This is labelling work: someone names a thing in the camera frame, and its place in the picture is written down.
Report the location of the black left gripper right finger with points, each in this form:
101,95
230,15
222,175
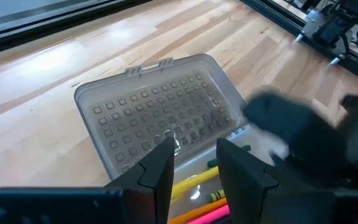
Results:
247,196

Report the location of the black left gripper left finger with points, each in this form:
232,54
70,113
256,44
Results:
154,193

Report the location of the yellow-green crayon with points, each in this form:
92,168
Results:
216,196

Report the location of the pink highlighter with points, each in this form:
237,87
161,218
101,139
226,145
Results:
216,216

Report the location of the yellow highlighter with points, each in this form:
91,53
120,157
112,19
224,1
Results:
194,182

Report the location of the orange pencil with eraser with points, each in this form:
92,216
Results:
197,212

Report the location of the clear plastic supply box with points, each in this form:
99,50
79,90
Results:
154,112

